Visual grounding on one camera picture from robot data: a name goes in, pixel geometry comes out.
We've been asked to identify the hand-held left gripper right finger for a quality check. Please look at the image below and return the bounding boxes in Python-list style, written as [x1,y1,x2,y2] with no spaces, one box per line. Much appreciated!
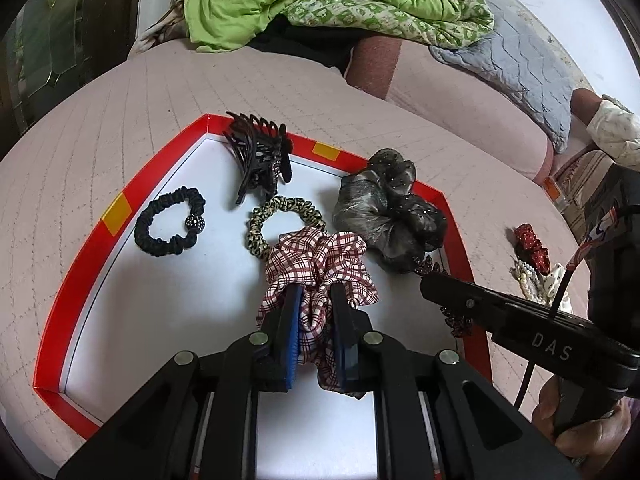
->
[329,283,583,480]

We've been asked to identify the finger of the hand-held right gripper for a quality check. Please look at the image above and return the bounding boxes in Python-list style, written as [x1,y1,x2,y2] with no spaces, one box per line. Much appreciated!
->
[419,271,507,337]

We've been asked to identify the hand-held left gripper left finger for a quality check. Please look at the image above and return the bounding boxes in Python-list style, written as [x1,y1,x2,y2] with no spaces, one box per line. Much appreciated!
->
[59,284,307,480]

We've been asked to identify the white dotted scrunchie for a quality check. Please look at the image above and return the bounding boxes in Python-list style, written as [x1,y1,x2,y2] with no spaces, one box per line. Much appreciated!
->
[539,264,574,317]

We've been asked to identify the red plaid scrunchie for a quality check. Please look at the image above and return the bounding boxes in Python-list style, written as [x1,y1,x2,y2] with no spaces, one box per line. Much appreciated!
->
[256,226,381,392]

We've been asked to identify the red tray with white inside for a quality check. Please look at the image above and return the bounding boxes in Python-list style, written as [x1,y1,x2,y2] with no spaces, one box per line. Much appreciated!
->
[32,114,493,441]

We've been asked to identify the person's right hand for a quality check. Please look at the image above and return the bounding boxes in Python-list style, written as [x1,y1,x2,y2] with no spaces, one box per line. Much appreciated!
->
[532,376,633,470]

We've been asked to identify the red polka dot scrunchie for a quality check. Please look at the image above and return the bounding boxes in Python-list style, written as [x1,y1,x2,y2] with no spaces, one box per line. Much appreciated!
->
[514,222,551,271]

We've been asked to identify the grey black organza scrunchie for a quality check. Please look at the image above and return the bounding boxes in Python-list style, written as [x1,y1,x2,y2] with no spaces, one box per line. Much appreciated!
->
[332,149,448,273]

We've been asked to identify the plastic bottle with orange label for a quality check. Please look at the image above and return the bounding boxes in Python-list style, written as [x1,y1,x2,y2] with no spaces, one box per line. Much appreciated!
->
[542,175,572,211]

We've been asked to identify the striped cushion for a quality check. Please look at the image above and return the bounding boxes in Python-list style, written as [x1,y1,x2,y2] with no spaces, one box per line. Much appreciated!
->
[550,150,617,211]

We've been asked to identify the black claw hair clip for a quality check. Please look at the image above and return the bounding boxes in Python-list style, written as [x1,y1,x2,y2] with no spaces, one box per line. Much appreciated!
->
[222,111,293,206]

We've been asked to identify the pink bolster pillow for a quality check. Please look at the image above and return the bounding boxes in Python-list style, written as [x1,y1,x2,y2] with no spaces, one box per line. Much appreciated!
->
[345,37,556,183]

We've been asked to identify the white patterned shorts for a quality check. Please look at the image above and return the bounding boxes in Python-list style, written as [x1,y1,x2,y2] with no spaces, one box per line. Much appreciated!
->
[587,94,640,167]

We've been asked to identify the person's leg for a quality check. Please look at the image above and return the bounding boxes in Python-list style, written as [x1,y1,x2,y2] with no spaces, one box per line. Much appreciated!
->
[570,87,607,127]

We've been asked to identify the grey quilted blanket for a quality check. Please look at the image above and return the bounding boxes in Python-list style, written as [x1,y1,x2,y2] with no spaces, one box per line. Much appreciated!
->
[430,5,573,153]

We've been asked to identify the beige patterned cloth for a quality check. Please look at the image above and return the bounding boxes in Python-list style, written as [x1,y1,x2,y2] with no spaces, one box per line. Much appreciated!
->
[127,0,188,56]

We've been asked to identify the dark glass cabinet door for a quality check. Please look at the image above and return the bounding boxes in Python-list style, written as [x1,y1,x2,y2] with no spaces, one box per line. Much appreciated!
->
[0,0,136,131]

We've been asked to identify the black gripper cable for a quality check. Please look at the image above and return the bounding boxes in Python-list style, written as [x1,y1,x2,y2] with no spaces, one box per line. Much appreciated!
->
[512,207,621,408]

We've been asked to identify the beige pearl bracelet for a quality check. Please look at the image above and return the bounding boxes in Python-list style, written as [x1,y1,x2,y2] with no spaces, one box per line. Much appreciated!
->
[510,257,547,304]

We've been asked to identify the leopard print hair tie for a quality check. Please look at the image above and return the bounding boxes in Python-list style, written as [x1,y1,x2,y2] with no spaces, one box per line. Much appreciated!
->
[245,195,326,263]

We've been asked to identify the black hair tie with bead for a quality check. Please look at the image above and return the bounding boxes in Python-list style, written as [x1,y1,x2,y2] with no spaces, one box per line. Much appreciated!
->
[134,186,207,260]

